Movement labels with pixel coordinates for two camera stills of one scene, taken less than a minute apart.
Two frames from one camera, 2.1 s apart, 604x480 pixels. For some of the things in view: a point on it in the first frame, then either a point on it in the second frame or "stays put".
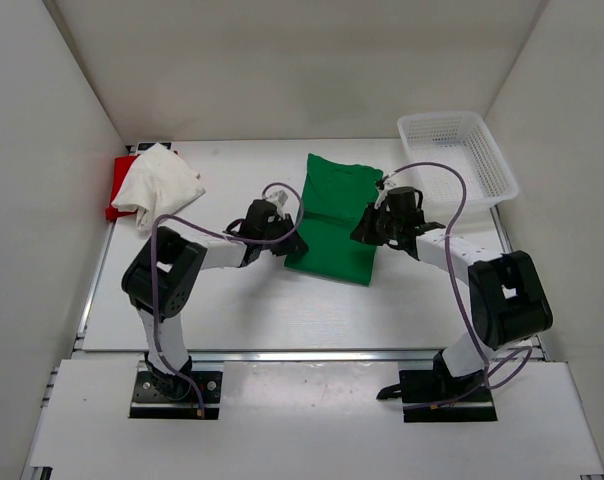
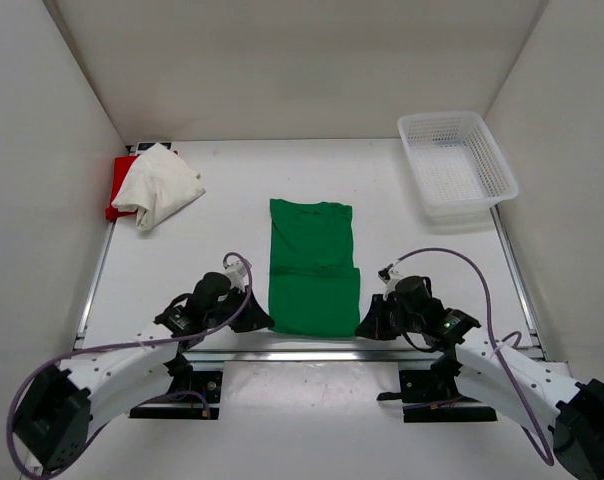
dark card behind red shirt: x=147 y=146 stays put
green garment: x=335 y=198 -> x=314 y=288
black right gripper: x=364 y=233 -> x=374 y=326
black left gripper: x=292 y=243 -> x=253 y=316
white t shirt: x=156 y=183 stays put
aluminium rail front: x=311 y=355 stays put
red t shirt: x=121 y=167 stays put
